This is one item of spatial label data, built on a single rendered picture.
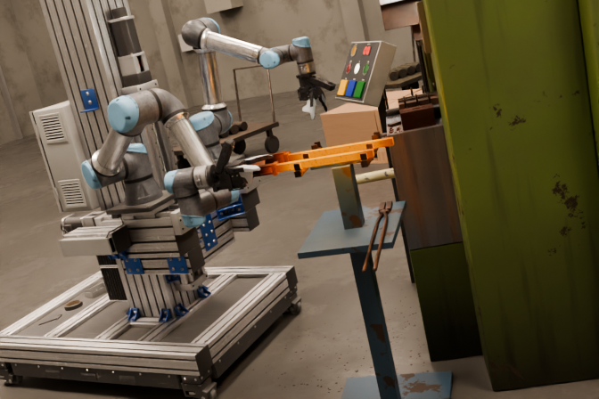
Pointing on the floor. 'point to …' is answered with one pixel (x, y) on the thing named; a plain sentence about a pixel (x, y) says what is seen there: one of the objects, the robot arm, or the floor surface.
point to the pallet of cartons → (358, 123)
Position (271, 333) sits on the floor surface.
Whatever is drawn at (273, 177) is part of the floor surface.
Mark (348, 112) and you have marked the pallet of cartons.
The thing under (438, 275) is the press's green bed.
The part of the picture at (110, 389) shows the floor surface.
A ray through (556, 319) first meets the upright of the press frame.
